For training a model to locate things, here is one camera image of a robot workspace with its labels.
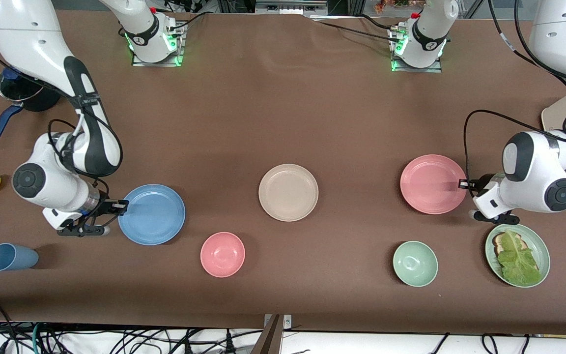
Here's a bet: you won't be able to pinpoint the blue shallow plate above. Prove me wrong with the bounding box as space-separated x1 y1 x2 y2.
118 184 186 245

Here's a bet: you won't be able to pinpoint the pink shallow plate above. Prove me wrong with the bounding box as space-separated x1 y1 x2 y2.
400 154 468 215

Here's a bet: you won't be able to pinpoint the toasted bread slice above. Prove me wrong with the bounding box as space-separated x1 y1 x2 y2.
492 232 524 257

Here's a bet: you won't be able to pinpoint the green lettuce leaf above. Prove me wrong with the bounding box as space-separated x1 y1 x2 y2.
497 229 543 287

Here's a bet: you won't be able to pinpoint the blue cup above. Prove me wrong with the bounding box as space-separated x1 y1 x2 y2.
0 243 39 271

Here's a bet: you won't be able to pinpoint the green plate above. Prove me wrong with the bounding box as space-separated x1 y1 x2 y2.
484 223 551 288

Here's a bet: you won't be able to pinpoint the green bowl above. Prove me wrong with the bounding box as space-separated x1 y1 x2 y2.
393 240 439 287

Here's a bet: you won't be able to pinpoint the pale cutting board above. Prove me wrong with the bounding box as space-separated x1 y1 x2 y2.
541 95 566 132

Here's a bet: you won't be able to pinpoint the pink bowl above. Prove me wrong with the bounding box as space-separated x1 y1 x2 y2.
200 232 246 278

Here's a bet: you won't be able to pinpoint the glass pot lid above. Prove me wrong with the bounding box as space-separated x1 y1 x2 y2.
0 69 44 102

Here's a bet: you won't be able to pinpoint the beige shallow plate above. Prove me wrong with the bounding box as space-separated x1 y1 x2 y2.
258 164 319 222

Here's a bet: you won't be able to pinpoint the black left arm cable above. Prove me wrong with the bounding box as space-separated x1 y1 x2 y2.
463 0 566 185

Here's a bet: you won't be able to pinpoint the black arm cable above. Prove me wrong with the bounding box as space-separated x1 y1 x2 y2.
463 0 566 185
46 111 113 198

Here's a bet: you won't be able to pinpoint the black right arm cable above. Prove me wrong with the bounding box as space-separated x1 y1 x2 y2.
46 111 113 198

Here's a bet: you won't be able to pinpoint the dark saucepan with blue handle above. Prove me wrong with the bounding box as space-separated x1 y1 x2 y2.
0 66 62 146

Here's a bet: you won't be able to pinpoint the teal cable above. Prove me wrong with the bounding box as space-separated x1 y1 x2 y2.
30 322 44 354

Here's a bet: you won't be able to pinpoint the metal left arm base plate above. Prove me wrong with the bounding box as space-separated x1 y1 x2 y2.
391 27 443 73

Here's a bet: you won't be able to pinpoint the tangled black cables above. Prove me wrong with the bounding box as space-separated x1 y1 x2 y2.
0 295 264 354

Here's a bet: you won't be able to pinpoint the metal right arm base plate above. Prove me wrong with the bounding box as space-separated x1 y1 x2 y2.
132 22 184 67

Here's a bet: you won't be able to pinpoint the black left base cable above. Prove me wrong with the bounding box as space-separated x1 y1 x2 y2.
311 15 402 44

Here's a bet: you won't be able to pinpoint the black base cable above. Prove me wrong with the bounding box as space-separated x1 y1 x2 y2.
165 6 211 38
311 15 402 44

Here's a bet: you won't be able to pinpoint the black right base cable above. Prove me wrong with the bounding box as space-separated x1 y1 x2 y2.
165 6 211 38

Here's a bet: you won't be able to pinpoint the metal table bracket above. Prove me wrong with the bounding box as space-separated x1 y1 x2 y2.
263 314 293 329

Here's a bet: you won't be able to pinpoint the aluminium frame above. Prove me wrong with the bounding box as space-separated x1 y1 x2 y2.
255 0 328 16

